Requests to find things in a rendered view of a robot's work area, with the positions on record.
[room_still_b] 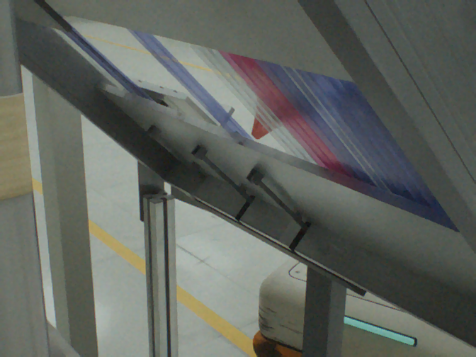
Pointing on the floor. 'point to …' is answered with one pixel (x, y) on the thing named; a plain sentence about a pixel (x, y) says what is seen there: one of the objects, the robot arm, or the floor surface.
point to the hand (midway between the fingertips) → (257, 132)
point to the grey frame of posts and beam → (10, 178)
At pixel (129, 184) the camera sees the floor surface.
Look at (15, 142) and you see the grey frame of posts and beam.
